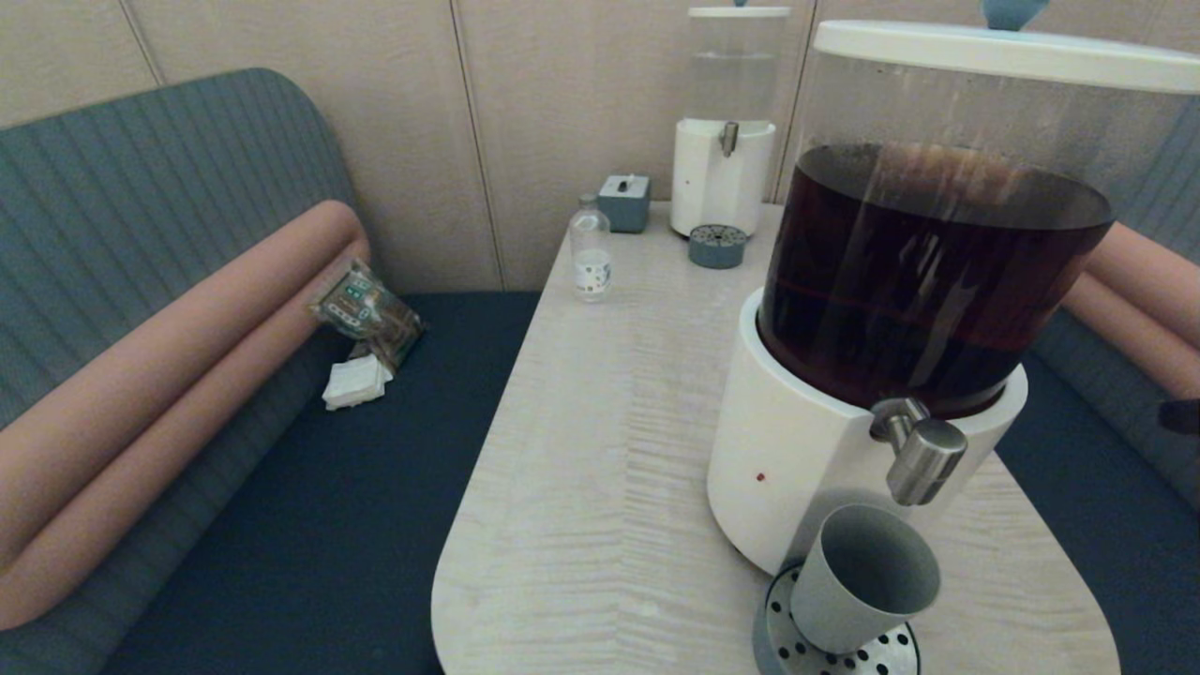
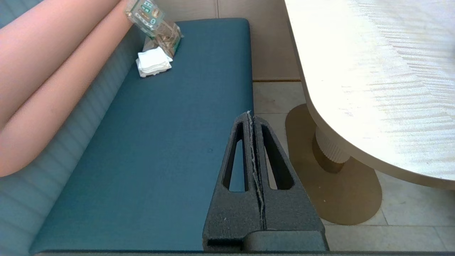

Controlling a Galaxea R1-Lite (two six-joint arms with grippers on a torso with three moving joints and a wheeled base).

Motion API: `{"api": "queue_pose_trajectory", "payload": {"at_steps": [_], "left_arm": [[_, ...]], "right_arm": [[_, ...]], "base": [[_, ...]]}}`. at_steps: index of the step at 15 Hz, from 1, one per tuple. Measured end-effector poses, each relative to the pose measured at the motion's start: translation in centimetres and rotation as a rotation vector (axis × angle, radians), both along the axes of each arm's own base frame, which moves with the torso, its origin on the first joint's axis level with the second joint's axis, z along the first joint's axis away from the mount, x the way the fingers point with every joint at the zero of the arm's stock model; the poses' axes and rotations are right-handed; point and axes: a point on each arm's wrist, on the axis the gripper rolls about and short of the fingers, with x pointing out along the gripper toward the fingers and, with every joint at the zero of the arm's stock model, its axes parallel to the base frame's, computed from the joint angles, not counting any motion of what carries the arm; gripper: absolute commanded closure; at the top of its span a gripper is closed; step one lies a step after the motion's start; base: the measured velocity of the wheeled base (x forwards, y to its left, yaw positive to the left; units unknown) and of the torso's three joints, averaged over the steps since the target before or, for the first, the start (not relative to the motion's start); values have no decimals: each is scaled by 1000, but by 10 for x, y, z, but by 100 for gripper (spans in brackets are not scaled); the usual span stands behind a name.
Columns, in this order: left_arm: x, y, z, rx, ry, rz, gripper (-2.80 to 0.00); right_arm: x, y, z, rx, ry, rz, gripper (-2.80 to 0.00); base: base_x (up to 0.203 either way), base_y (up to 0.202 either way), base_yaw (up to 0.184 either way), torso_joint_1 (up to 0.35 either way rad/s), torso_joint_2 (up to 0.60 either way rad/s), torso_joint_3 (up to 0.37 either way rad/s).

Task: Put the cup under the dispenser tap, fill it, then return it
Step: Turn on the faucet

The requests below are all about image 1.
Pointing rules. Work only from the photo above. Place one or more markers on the small white dispenser lid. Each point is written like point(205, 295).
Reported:
point(739, 13)

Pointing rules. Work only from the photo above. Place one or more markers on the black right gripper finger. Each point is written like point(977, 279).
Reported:
point(1183, 416)

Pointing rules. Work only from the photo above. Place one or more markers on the grey plastic cup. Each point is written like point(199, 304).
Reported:
point(844, 600)

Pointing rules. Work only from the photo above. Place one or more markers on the clear snack packet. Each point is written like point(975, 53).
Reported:
point(366, 314)

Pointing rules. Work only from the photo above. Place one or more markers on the pink bolster cushion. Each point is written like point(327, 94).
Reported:
point(187, 347)
point(141, 469)
point(1144, 347)
point(1162, 281)

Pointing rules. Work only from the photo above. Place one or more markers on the small clear water dispenser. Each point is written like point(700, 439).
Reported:
point(712, 187)

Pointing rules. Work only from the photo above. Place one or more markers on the small steel dispenser tap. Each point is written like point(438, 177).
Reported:
point(727, 139)

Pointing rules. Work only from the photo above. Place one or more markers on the white folded napkins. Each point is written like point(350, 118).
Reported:
point(356, 384)

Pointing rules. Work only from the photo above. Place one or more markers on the large perforated steel drip tray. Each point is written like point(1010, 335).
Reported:
point(886, 658)

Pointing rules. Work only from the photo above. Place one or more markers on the dark blue seat cushion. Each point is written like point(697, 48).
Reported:
point(1125, 562)
point(328, 516)

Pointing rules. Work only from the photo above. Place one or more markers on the grey-blue square box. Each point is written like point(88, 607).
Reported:
point(623, 206)

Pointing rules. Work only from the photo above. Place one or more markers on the clear plastic bottle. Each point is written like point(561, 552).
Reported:
point(591, 267)

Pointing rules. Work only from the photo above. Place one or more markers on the large white dispenser lid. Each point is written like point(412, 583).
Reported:
point(984, 52)

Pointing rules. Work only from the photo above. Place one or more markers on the small perforated drip tray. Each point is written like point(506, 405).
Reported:
point(717, 248)

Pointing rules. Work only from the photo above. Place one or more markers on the large steel dispenser tap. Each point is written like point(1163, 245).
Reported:
point(925, 459)

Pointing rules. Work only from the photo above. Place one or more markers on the large dark tea dispenser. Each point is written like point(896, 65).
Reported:
point(797, 422)

